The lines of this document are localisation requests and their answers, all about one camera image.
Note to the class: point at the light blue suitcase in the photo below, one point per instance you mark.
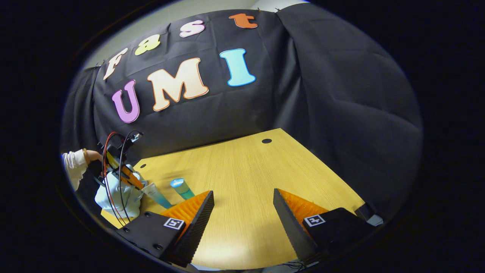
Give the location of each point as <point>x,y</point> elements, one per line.
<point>113,197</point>

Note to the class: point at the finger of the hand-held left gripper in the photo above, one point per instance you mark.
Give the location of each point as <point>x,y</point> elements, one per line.
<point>129,176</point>

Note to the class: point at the white and teal tube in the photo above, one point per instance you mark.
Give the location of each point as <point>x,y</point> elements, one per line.
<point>156,194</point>

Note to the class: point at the black backdrop cloth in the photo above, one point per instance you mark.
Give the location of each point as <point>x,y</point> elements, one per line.
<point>303,94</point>

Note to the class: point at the teal bottle with blue cap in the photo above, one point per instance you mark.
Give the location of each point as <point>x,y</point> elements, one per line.
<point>182,188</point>

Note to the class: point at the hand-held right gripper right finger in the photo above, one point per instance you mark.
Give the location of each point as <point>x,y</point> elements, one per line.
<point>290,227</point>

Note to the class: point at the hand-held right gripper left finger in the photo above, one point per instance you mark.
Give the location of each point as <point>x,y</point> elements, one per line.
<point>201,223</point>

